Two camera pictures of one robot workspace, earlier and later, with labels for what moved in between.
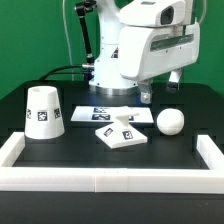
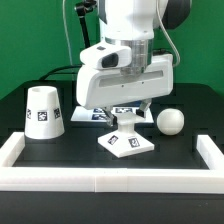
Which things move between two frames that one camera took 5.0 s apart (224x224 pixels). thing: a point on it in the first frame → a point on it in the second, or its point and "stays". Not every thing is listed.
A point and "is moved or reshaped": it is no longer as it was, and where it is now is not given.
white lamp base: x=119 y=134 is moved or reshaped
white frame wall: x=111 y=179 stays
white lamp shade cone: x=44 y=115 stays
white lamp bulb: x=170 y=121 stays
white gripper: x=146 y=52 → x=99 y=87
